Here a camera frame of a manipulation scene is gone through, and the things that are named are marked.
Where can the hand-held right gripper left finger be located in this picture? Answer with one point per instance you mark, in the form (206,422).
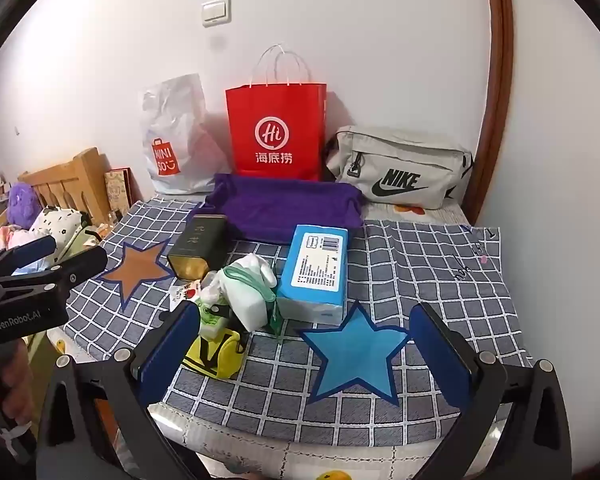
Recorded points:
(170,345)

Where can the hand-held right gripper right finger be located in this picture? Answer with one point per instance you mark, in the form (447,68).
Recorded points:
(440,355)

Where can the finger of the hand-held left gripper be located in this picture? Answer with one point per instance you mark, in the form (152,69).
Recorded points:
(75,266)
(32,251)

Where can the yellow black striped pouch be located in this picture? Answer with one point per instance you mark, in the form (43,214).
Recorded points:
(215,352)

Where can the green tissue pack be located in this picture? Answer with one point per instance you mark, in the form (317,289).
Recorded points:
(212,321)

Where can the black plastic clip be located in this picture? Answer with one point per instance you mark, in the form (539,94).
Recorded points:
(223,311)

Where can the white green plastic item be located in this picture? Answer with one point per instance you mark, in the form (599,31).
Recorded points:
(240,281)

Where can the person's left hand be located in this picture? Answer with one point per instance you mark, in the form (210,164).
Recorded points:
(16,375)

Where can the white dotted pillow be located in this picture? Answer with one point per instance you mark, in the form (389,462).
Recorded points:
(55,222)

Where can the purple plush toy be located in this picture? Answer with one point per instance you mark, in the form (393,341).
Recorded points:
(22,205)

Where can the brown star patch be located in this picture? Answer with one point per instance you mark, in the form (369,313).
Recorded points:
(137,267)

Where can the light wooden headboard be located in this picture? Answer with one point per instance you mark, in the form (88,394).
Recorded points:
(75,180)

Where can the blue star patch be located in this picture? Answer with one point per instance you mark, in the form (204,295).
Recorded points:
(355,355)

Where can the grey checked blanket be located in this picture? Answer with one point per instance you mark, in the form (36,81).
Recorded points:
(430,270)

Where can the patterned book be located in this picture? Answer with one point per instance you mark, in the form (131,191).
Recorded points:
(117,190)

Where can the dark green tin box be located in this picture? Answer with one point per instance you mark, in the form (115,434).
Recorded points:
(200,245)

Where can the blue tissue pack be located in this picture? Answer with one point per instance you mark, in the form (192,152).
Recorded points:
(315,270)

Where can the white plastic shopping bag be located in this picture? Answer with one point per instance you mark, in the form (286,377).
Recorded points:
(175,135)

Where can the purple towel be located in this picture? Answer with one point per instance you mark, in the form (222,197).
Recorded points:
(280,205)

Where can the grey waist bag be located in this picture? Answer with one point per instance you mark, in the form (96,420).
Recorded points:
(405,165)

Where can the red paper bag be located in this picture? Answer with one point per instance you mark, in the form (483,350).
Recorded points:
(275,130)

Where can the brown wooden door frame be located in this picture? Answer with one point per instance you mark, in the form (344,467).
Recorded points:
(500,85)

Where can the white wall switch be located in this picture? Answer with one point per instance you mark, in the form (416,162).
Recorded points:
(215,12)

